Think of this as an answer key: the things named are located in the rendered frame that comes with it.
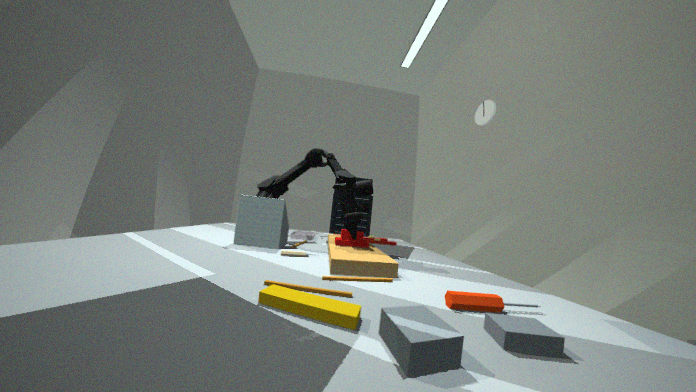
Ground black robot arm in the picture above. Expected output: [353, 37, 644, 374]
[256, 148, 373, 213]

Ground tan rectangular floor panel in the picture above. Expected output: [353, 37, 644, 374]
[327, 234, 399, 278]

